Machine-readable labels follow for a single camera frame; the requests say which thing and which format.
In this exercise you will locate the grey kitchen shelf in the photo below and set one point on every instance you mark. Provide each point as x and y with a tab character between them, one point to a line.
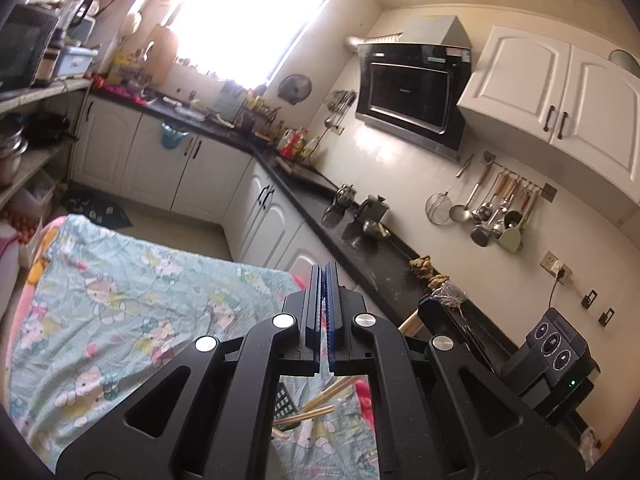
30	97

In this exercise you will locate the steel kettle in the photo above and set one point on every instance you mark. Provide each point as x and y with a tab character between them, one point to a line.
345	196

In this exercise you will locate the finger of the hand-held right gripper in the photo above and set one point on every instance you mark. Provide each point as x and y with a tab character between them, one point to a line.
450	320

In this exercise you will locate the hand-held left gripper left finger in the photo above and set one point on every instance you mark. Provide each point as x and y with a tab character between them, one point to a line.
312	310

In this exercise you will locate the pale green cutlery holder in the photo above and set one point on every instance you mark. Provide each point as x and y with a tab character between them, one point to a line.
232	100

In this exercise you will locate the small round fan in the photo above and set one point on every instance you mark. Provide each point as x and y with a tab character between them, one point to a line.
295	90

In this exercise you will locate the light blue plastic container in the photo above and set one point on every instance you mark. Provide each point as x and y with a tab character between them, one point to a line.
77	62

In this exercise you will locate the cluster of condiment bottles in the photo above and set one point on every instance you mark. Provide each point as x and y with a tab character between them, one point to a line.
297	145

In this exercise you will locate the small hanging utensil set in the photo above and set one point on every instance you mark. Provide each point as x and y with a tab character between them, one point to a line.
340	107

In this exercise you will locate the dark green utensil basket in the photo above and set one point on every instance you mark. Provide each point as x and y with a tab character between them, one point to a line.
285	402

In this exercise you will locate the crumpled plastic bag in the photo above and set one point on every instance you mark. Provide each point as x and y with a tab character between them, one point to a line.
450	292

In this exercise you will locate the stacked steel pots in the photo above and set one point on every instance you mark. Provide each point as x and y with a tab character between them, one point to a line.
10	155

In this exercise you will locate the wooden cutting board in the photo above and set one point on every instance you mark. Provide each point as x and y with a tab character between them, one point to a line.
162	57

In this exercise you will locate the dark floor mat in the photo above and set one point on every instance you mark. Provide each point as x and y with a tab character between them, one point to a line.
95	208

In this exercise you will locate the beige wall socket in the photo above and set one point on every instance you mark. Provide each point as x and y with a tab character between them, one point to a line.
552	264

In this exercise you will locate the black range hood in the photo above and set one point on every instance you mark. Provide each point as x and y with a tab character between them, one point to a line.
405	90

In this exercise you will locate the white base cabinets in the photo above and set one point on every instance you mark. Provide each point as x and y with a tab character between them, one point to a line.
150	160

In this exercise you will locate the black blender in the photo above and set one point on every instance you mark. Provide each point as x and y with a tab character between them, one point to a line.
75	5

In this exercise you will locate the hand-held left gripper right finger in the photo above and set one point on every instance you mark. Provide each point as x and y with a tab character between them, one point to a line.
330	305

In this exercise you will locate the white upper cabinets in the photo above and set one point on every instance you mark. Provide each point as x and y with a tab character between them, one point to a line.
525	80

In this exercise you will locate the black wok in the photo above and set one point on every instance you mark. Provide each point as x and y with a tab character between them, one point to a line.
47	130

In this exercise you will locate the black appliance with dials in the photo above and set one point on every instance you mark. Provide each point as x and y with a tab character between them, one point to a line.
545	375

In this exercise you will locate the bamboo chopstick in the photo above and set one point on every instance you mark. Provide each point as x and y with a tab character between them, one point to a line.
410	324

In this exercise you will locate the pile of ginger roots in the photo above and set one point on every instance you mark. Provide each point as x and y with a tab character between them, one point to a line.
427	272

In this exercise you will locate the kitchen window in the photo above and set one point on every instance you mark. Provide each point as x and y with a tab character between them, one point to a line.
250	15

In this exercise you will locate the row of hanging kitchen utensils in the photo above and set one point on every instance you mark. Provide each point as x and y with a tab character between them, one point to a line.
500	210

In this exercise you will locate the bunch of chopsticks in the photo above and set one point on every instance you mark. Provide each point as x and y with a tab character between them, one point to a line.
320	400

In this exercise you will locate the black microwave oven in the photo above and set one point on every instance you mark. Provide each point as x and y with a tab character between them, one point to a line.
25	45

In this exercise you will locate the blue hanging bin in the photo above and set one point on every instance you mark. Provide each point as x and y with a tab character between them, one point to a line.
174	136

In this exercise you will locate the black kitchen countertop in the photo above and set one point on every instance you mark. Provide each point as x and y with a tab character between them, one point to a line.
380	260

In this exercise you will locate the cartoon printed tablecloth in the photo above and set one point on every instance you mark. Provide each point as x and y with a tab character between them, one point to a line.
125	285

